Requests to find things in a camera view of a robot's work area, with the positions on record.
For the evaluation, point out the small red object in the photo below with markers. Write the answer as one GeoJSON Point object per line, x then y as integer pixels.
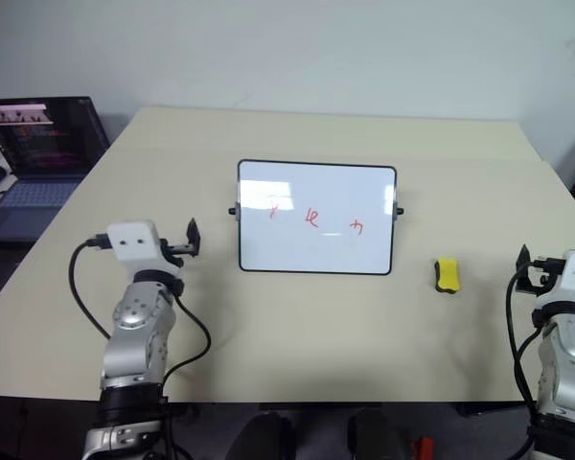
{"type": "Point", "coordinates": [422, 449]}

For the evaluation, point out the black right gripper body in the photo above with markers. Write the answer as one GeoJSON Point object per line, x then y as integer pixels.
{"type": "Point", "coordinates": [544, 273]}

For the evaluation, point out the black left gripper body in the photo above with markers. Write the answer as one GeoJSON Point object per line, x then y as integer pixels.
{"type": "Point", "coordinates": [176, 249]}

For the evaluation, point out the yellow and black eraser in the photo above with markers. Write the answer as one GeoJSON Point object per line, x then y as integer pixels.
{"type": "Point", "coordinates": [447, 274]}

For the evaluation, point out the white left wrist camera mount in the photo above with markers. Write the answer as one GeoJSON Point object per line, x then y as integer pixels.
{"type": "Point", "coordinates": [133, 242]}

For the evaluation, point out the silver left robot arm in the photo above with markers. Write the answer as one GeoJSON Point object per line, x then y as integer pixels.
{"type": "Point", "coordinates": [135, 320]}

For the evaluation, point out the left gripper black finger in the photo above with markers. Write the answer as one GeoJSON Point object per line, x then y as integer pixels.
{"type": "Point", "coordinates": [191, 226]}
{"type": "Point", "coordinates": [197, 243]}

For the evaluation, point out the open blue laptop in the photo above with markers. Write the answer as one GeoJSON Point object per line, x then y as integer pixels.
{"type": "Point", "coordinates": [43, 144]}

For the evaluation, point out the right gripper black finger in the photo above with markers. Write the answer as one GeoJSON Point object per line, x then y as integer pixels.
{"type": "Point", "coordinates": [523, 258]}
{"type": "Point", "coordinates": [523, 282]}

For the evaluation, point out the small black-framed whiteboard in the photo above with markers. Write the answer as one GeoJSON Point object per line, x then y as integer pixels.
{"type": "Point", "coordinates": [316, 218]}

